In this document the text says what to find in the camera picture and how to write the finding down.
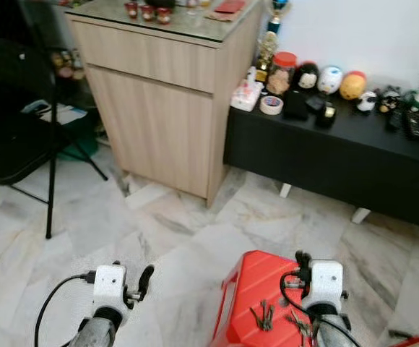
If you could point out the bunch of metal keys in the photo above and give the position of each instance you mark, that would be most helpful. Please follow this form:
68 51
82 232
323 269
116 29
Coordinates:
300 324
262 316

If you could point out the black wallet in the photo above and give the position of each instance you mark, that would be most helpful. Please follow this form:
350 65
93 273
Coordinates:
295 105

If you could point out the light wooden cabinet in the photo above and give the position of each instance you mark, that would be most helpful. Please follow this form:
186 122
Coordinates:
159 123

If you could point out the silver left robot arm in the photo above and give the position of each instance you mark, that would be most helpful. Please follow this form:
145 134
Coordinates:
97 331

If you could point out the black tripod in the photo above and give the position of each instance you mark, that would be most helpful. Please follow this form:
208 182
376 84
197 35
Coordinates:
50 159

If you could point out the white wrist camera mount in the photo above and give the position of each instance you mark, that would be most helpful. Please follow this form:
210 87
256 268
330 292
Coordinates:
110 283
326 282

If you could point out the small black box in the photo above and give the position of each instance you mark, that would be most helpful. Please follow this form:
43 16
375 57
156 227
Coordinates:
326 115

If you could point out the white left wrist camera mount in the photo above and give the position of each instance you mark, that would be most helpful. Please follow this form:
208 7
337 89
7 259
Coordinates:
110 283

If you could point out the blue trophy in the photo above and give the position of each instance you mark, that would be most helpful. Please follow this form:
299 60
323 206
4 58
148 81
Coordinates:
278 14

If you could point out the white doll head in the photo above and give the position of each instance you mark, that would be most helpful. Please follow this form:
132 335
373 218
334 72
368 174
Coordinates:
330 79

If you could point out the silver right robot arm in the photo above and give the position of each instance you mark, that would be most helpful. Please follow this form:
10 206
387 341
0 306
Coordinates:
329 329

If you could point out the white papers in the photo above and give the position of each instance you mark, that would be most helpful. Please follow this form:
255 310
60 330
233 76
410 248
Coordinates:
58 113

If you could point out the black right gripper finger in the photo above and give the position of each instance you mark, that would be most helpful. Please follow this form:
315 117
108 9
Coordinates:
303 263

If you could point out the white tape roll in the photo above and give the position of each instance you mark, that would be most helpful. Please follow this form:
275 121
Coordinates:
271 105

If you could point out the clear jar with red lid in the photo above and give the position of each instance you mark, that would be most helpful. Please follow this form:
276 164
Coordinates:
282 74

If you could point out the small red jar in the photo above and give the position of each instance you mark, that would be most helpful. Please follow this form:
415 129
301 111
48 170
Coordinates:
131 9
147 11
164 15

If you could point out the shelf figurines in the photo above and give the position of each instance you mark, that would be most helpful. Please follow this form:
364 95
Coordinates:
66 63

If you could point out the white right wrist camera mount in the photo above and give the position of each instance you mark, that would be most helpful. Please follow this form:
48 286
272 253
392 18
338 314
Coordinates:
326 282

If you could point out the black haired doll head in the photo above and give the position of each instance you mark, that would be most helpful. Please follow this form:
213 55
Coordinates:
307 76

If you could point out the small panda figure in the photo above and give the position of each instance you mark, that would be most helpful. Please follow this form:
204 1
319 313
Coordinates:
367 102

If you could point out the red edged object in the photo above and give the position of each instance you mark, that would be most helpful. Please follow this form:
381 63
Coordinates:
415 339

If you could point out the pink white tissue pack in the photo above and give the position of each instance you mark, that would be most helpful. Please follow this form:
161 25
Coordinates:
245 95

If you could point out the black low bench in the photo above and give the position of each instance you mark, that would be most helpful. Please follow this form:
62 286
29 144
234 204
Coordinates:
325 159

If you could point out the orange doll head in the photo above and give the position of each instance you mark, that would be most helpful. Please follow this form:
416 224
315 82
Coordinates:
352 85

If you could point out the red envelope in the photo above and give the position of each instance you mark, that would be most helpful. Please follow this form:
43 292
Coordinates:
229 7

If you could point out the gold trophy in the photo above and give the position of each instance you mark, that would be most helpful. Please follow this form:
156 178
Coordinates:
267 56

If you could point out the green tub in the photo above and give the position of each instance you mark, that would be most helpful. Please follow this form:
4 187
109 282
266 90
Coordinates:
81 150

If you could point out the small black figure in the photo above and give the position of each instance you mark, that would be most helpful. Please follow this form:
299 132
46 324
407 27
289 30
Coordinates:
389 100

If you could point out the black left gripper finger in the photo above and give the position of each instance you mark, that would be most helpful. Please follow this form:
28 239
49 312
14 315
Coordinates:
146 279

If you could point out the red plastic stool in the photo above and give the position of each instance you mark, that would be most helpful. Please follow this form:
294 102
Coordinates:
260 282

